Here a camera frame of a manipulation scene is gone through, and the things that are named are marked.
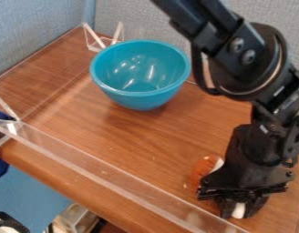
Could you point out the toy mushroom brown cap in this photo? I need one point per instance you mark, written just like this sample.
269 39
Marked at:
206 166

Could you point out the blue plastic bowl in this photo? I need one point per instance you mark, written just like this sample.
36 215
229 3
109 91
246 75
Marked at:
141 73

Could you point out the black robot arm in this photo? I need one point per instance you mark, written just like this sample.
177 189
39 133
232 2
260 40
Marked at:
241 61

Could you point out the black object at bottom left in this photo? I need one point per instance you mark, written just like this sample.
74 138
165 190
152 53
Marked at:
10 225

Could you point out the grey box under table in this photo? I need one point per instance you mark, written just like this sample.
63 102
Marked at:
75 220

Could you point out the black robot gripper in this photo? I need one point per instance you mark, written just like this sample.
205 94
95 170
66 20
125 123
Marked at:
250 175

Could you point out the clear acrylic table barrier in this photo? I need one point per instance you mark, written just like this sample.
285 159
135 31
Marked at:
121 161

